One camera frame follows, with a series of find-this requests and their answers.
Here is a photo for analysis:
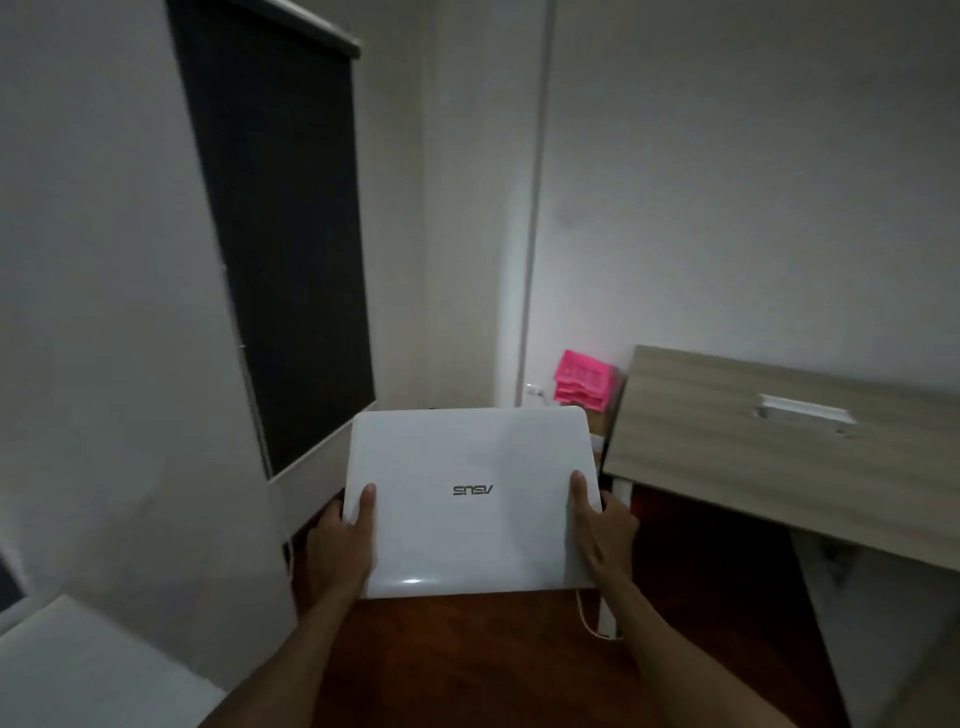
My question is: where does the person's left hand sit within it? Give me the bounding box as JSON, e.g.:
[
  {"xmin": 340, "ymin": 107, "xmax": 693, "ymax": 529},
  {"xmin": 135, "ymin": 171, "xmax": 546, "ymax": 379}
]
[{"xmin": 304, "ymin": 483, "xmax": 378, "ymax": 606}]

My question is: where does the person's right hand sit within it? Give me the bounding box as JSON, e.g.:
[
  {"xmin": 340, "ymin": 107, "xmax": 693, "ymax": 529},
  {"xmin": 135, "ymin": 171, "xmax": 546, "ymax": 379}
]
[{"xmin": 568, "ymin": 470, "xmax": 640, "ymax": 590}]

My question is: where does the white laptop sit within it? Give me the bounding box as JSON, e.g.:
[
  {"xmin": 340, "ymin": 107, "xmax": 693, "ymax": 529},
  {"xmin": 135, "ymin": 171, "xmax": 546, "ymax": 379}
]
[{"xmin": 342, "ymin": 405, "xmax": 604, "ymax": 600}]

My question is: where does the person's right forearm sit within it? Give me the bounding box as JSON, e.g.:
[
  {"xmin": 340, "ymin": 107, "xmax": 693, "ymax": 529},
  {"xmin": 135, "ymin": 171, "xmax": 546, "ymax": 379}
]
[{"xmin": 596, "ymin": 573, "xmax": 800, "ymax": 728}]

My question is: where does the person's left forearm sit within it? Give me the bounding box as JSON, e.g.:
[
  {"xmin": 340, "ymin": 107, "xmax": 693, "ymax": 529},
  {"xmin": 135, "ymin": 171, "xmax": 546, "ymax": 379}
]
[{"xmin": 196, "ymin": 592, "xmax": 363, "ymax": 728}]

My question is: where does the brown cardboard box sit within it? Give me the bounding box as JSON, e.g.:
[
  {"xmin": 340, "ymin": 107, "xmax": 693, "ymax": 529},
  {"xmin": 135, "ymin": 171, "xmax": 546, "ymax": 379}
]
[{"xmin": 583, "ymin": 382, "xmax": 625, "ymax": 438}]

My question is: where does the pink paper stack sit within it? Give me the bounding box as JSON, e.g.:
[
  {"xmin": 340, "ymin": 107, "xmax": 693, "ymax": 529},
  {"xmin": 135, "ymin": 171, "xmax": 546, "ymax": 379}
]
[{"xmin": 552, "ymin": 349, "xmax": 619, "ymax": 411}]

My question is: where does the wooden desk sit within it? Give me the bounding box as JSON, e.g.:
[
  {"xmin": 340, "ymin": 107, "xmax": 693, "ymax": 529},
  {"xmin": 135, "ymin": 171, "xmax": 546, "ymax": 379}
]
[{"xmin": 601, "ymin": 345, "xmax": 960, "ymax": 728}]

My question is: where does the dark roller blind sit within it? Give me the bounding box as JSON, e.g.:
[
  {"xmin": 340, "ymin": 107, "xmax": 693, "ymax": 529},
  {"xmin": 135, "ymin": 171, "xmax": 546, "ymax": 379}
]
[{"xmin": 164, "ymin": 0, "xmax": 377, "ymax": 481}]

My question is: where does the white furniture top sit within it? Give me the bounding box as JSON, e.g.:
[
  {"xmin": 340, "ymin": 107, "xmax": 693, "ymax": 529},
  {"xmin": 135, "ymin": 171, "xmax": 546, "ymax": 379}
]
[{"xmin": 0, "ymin": 594, "xmax": 228, "ymax": 728}]

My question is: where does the white cable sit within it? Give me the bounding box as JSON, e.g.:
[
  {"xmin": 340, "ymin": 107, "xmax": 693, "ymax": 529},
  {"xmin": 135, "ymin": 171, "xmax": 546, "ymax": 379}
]
[{"xmin": 573, "ymin": 588, "xmax": 624, "ymax": 642}]

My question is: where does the white cable grommet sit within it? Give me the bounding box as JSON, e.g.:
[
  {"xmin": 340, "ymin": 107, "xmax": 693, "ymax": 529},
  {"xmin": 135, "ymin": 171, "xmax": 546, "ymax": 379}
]
[{"xmin": 756, "ymin": 393, "xmax": 858, "ymax": 434}]

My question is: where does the white wall pipe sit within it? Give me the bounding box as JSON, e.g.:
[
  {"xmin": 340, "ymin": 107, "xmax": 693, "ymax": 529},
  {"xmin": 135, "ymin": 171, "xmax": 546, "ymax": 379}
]
[{"xmin": 514, "ymin": 0, "xmax": 561, "ymax": 408}]

